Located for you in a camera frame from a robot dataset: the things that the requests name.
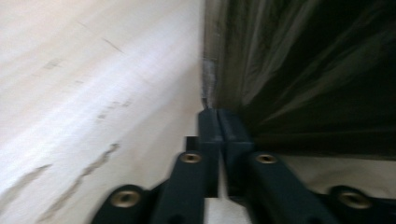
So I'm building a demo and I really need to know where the black plastic garbage bag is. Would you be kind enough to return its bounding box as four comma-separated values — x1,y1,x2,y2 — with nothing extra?
203,0,396,161

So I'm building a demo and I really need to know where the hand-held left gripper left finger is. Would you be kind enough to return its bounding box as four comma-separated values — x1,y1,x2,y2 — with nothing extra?
186,108,223,199

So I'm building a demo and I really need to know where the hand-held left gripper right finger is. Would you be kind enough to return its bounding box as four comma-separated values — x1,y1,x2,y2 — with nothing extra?
218,108,255,197

